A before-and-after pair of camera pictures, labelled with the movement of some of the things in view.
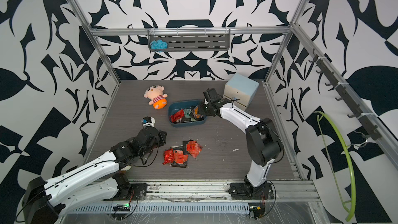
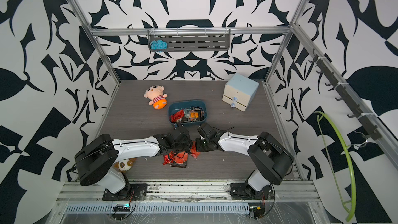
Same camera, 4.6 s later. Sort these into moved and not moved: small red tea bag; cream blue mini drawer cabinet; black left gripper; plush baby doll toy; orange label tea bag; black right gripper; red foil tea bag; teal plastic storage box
Moved: orange label tea bag; black right gripper; black left gripper
Not moved: small red tea bag; teal plastic storage box; red foil tea bag; plush baby doll toy; cream blue mini drawer cabinet
